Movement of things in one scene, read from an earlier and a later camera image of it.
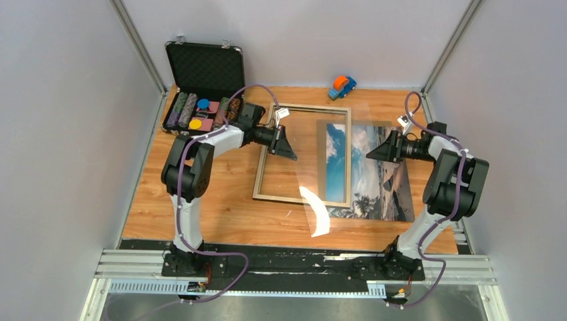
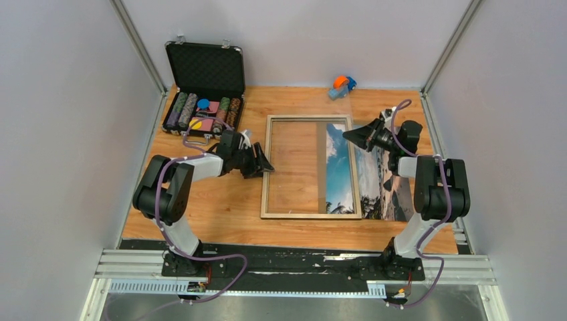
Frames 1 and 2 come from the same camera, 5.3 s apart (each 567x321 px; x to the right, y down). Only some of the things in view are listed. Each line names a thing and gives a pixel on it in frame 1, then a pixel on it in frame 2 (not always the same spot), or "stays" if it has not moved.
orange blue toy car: [342, 85] stays
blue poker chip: [203, 103] stays
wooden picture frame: [304, 200] to [265, 176]
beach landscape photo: [379, 189] stays
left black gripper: [282, 147] to [257, 166]
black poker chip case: [209, 83] stays
